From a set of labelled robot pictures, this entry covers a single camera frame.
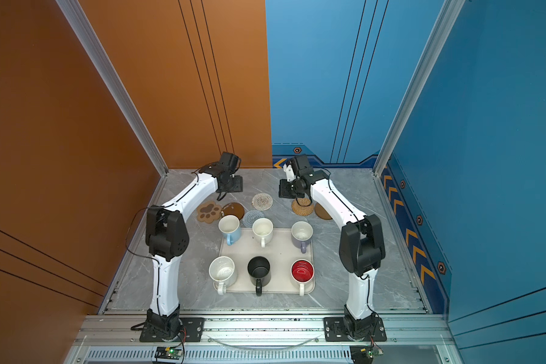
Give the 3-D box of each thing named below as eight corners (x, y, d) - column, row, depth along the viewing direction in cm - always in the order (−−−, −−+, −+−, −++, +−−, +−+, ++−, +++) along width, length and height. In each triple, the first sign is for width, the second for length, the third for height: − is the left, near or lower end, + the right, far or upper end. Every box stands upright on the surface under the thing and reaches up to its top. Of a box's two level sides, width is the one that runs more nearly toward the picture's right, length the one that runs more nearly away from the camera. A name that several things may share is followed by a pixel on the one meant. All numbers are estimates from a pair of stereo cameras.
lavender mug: (292, 256, 91) (292, 247, 84) (291, 231, 98) (292, 221, 92) (312, 256, 91) (314, 247, 84) (310, 231, 98) (312, 221, 92)
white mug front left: (210, 298, 81) (203, 291, 74) (216, 265, 89) (211, 255, 82) (235, 298, 81) (230, 291, 74) (239, 265, 89) (235, 255, 82)
